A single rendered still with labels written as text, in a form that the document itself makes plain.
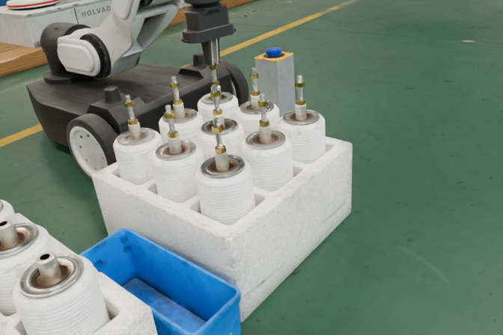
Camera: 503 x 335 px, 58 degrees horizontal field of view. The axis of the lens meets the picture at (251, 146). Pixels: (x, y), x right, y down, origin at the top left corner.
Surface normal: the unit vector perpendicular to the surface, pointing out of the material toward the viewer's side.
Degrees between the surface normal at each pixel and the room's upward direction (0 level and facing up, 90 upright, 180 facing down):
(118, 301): 0
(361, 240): 0
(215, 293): 88
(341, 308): 0
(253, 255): 90
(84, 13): 90
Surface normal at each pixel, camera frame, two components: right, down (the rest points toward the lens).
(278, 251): 0.77, 0.22
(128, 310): -0.08, -0.89
